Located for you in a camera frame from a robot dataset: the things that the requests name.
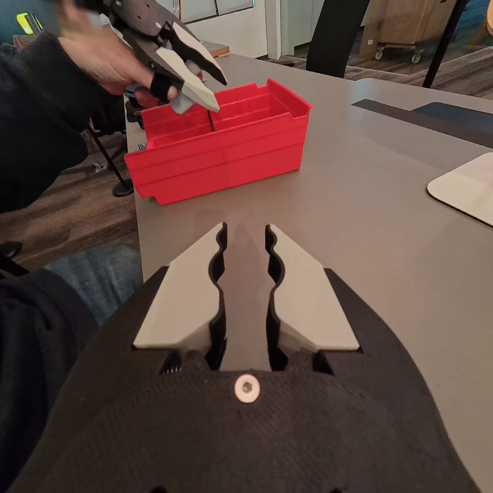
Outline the person's jeans leg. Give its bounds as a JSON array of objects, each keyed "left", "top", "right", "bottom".
[{"left": 43, "top": 244, "right": 145, "bottom": 328}]

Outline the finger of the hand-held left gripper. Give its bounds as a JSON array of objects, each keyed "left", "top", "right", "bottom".
[
  {"left": 157, "top": 48, "right": 221, "bottom": 115},
  {"left": 170, "top": 22, "right": 229, "bottom": 86}
]

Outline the black metal pole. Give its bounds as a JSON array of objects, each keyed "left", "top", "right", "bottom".
[{"left": 422, "top": 0, "right": 469, "bottom": 89}]

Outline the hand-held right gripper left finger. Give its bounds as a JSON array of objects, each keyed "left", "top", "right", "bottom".
[{"left": 133, "top": 223, "right": 229, "bottom": 369}]

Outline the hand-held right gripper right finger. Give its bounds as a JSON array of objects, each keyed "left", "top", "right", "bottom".
[{"left": 266, "top": 224, "right": 361, "bottom": 364}]

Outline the red plastic bin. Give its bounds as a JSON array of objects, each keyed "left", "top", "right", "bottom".
[{"left": 124, "top": 77, "right": 312, "bottom": 207}]

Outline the wooden cart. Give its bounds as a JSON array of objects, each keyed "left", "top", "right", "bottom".
[{"left": 361, "top": 0, "right": 457, "bottom": 64}]

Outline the black chair base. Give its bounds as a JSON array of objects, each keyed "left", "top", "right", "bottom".
[{"left": 83, "top": 116, "right": 138, "bottom": 198}]

